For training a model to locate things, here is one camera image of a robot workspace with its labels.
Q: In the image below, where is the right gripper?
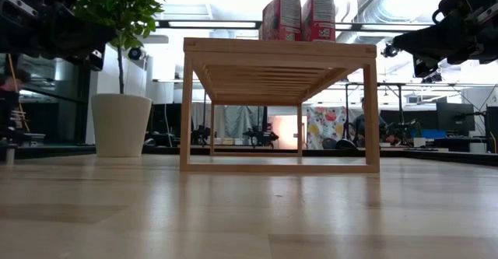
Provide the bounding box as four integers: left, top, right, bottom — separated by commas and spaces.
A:
391, 16, 498, 66

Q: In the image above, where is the blue box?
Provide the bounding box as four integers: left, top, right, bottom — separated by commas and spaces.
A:
422, 128, 447, 140

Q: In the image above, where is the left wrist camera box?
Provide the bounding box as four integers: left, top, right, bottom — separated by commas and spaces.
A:
86, 47, 105, 72

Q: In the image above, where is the green leafy plant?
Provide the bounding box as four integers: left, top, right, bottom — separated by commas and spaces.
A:
65, 0, 167, 95

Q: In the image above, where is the floral patterned cloth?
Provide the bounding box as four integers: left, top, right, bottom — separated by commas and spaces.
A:
306, 105, 348, 150

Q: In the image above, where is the red cereal box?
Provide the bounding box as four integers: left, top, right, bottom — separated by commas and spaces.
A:
301, 0, 337, 43
259, 0, 303, 42

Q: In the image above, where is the grey hanging cloth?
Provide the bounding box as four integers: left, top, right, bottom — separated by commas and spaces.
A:
222, 105, 261, 140

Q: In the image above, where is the person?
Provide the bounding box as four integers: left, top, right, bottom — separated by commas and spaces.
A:
351, 96, 390, 149

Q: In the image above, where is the black computer monitor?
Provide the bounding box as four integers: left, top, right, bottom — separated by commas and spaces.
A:
435, 102, 476, 132

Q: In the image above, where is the thin yellow cord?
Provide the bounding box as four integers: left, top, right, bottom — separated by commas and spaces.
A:
7, 54, 31, 132

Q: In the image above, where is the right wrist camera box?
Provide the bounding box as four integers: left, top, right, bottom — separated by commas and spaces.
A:
412, 55, 432, 79

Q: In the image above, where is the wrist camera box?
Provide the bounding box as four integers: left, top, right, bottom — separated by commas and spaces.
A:
412, 55, 432, 79
86, 47, 105, 72

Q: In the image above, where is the black aluminium table frame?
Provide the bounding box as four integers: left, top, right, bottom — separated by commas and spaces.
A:
0, 144, 498, 167

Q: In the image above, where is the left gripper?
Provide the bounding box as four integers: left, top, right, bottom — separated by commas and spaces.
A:
0, 16, 117, 62

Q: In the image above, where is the slatted wooden shelf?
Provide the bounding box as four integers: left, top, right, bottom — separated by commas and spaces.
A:
179, 37, 381, 173

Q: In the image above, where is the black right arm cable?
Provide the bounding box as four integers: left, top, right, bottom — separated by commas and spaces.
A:
430, 7, 449, 26

